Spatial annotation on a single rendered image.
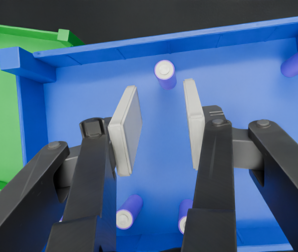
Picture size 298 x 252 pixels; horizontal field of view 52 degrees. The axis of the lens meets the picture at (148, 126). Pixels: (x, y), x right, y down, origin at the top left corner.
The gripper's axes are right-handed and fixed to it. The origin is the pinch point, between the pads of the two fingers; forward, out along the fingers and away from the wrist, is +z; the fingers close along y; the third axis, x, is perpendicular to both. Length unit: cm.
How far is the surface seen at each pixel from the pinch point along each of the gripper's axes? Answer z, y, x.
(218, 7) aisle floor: 61, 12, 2
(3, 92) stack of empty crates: 39, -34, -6
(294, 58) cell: 11.5, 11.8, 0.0
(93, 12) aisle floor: 63, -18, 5
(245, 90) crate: 14.3, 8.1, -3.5
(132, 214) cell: 4.4, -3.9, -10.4
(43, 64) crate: 13.5, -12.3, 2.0
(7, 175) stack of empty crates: 32, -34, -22
